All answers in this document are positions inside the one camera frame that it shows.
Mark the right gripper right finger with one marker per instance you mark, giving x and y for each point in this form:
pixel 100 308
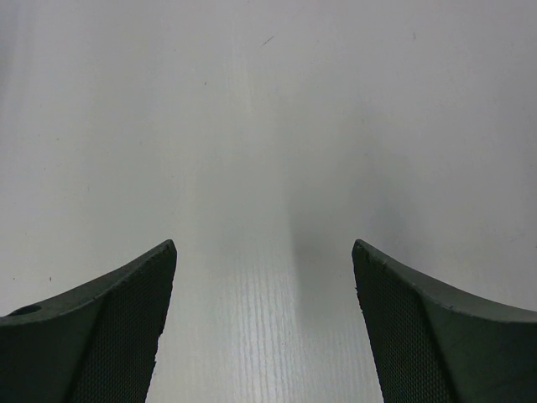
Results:
pixel 432 342

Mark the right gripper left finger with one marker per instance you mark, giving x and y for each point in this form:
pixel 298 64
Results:
pixel 94 343

